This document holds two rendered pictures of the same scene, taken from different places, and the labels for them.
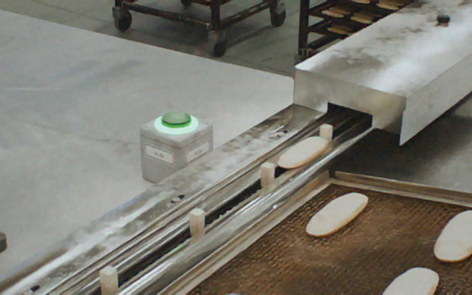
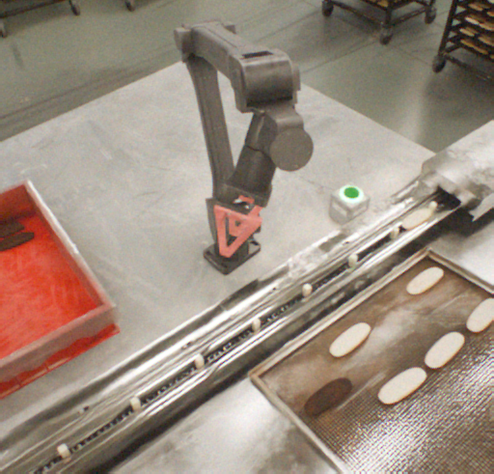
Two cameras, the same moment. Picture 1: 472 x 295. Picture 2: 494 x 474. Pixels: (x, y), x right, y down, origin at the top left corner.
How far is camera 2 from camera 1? 0.41 m
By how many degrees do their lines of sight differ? 23
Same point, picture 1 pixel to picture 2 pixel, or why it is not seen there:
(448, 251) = (473, 325)
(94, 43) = (312, 99)
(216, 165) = (368, 221)
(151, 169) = (334, 213)
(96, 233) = (303, 259)
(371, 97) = (463, 193)
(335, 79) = (445, 177)
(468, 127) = not seen: outside the picture
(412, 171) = (476, 236)
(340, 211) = (426, 281)
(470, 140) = not seen: outside the picture
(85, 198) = (298, 224)
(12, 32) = not seen: hidden behind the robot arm
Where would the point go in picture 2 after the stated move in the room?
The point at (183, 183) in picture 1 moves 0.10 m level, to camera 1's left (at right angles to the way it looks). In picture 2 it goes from (349, 233) to (308, 224)
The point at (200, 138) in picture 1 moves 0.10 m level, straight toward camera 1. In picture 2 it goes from (363, 205) to (359, 234)
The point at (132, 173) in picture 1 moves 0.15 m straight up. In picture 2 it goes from (323, 209) to (330, 165)
